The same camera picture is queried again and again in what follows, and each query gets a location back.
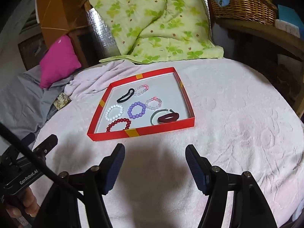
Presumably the silver foil insulation panel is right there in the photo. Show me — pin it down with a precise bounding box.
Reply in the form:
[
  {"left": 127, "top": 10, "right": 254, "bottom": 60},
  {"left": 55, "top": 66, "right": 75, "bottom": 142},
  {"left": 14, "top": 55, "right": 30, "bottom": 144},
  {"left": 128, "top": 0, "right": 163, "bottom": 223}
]
[{"left": 87, "top": 8, "right": 120, "bottom": 59}]

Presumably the magenta pillow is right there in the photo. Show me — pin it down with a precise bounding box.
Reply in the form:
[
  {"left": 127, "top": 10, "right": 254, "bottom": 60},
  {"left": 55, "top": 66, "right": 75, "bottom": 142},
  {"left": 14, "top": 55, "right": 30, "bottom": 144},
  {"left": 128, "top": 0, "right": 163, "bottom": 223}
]
[{"left": 39, "top": 35, "right": 81, "bottom": 89}]

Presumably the red bead bracelet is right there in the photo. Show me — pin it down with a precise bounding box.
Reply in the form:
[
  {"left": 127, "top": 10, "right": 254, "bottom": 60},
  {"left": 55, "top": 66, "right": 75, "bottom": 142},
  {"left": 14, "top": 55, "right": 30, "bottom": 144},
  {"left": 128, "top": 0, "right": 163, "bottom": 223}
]
[{"left": 105, "top": 117, "right": 132, "bottom": 133}]

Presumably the red cardboard box lid tray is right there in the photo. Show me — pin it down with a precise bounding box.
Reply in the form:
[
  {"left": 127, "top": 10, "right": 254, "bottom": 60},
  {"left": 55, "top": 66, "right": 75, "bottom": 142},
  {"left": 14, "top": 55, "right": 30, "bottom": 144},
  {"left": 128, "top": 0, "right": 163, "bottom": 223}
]
[{"left": 87, "top": 67, "right": 195, "bottom": 141}]

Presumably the person's left hand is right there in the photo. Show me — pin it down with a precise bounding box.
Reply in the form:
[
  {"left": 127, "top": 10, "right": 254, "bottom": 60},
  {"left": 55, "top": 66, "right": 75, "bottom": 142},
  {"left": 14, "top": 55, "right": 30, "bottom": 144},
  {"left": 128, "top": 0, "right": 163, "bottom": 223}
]
[{"left": 6, "top": 187, "right": 40, "bottom": 218}]

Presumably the wicker basket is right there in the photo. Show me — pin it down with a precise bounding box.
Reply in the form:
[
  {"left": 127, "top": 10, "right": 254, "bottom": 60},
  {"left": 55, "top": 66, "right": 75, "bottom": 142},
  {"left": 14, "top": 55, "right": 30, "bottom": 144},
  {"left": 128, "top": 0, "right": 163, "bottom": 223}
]
[{"left": 208, "top": 0, "right": 278, "bottom": 25}]

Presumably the maroon hair tie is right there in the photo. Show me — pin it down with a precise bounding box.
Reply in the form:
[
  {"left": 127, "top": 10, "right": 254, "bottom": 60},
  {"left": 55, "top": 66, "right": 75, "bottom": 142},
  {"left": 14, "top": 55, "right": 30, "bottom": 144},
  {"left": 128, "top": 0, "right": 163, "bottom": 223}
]
[{"left": 157, "top": 108, "right": 181, "bottom": 125}]

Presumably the grey bed sheet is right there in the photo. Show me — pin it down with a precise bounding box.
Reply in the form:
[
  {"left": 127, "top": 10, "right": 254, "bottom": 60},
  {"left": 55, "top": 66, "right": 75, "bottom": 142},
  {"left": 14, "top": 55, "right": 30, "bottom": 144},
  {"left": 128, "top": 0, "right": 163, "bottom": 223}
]
[{"left": 1, "top": 65, "right": 73, "bottom": 139}]

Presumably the purple bead bracelet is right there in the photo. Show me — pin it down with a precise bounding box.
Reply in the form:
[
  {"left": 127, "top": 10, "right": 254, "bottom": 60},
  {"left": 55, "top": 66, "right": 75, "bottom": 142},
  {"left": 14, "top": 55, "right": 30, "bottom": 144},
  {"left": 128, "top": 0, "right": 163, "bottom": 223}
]
[{"left": 127, "top": 101, "right": 147, "bottom": 120}]

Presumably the green floral quilt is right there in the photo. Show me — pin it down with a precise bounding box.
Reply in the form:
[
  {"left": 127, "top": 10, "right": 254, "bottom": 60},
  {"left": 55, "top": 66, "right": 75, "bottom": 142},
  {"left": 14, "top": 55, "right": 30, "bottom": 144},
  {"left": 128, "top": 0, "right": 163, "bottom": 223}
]
[{"left": 89, "top": 0, "right": 224, "bottom": 64}]

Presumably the silver metal bangle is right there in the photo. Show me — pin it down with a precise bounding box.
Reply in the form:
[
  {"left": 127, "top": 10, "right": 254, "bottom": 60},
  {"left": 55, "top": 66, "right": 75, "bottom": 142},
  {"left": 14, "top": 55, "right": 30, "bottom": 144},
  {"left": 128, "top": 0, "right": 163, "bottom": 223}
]
[{"left": 150, "top": 108, "right": 169, "bottom": 126}]

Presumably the black hair tie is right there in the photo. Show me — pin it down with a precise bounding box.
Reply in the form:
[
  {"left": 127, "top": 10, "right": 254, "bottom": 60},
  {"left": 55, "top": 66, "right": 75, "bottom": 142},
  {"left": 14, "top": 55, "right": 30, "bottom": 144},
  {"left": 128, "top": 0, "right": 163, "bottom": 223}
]
[{"left": 116, "top": 87, "right": 136, "bottom": 104}]

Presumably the small patterned fabric pouch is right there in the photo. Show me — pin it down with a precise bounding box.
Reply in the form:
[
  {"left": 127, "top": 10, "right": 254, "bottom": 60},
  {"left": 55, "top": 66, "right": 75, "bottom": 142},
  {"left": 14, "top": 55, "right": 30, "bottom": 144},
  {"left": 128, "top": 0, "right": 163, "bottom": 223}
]
[{"left": 53, "top": 93, "right": 71, "bottom": 110}]

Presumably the large pink clear bead bracelet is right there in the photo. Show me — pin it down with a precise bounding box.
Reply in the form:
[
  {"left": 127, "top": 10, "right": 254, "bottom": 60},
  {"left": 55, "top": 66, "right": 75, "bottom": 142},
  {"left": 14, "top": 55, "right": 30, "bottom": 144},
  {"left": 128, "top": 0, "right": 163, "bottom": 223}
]
[{"left": 133, "top": 83, "right": 150, "bottom": 97}]

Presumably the small pink clear bead bracelet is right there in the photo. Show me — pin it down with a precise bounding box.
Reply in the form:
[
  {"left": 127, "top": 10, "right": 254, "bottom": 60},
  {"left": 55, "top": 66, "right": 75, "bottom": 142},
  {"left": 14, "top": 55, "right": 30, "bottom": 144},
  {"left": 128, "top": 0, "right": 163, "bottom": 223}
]
[{"left": 144, "top": 96, "right": 163, "bottom": 111}]

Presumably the blue cardboard box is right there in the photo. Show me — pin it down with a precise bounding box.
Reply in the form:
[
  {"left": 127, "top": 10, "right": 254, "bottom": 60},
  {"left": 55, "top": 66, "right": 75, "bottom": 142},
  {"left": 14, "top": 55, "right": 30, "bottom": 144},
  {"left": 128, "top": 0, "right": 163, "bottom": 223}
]
[{"left": 275, "top": 5, "right": 303, "bottom": 40}]

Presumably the white bead bracelet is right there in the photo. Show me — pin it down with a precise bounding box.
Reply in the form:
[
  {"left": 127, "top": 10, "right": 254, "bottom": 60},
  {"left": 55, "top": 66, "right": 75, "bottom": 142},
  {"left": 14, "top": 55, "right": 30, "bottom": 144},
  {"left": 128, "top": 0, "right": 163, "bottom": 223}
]
[{"left": 104, "top": 104, "right": 124, "bottom": 122}]

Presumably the wooden shelf rack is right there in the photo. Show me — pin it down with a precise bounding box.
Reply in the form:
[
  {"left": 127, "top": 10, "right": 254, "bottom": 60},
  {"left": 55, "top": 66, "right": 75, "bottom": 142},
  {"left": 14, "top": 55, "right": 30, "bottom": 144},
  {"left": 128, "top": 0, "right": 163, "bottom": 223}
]
[{"left": 212, "top": 19, "right": 303, "bottom": 119}]

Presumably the pale pink bed blanket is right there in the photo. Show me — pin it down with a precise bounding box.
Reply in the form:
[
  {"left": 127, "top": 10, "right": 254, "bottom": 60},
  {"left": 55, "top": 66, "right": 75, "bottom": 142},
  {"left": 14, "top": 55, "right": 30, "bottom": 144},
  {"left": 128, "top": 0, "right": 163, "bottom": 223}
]
[{"left": 36, "top": 58, "right": 303, "bottom": 227}]

